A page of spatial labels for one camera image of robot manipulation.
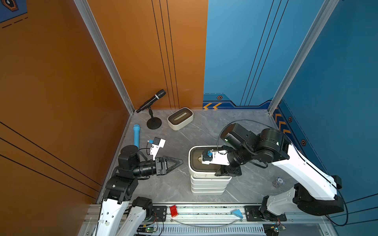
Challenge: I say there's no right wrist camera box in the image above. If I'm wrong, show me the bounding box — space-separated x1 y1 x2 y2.
201 149 230 166

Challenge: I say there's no blue triangular piece on rail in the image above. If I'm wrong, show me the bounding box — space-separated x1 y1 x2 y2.
231 209 243 219

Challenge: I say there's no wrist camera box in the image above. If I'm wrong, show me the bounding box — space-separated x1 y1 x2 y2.
148 137 166 160
201 149 230 166

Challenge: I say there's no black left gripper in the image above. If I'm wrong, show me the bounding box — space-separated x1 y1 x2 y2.
132 156 182 178

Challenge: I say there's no left circuit board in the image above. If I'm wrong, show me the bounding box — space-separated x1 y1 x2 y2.
136 225 158 235

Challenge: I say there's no black microphone on stand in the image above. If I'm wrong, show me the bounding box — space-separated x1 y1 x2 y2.
135 89 166 130

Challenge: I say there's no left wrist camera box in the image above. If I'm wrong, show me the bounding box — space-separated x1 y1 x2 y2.
148 137 166 160

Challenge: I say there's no red block on rail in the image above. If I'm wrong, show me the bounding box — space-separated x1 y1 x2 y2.
169 205 178 218

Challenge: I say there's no circuit board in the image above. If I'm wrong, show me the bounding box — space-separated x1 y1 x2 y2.
263 224 286 236
136 225 158 235

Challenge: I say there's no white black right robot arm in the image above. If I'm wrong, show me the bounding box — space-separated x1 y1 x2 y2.
202 123 347 221

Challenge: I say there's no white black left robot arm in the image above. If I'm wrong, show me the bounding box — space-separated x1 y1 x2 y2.
94 145 183 236

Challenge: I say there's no small round metal disc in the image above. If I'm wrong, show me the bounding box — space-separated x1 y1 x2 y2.
272 177 284 188

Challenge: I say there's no blue toy microphone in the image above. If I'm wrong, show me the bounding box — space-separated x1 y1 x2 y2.
133 124 140 148

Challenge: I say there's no cream box brown lid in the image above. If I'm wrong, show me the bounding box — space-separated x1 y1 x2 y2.
167 107 194 131
188 146 231 180

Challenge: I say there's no right circuit board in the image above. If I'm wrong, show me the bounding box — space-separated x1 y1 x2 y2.
263 224 286 236

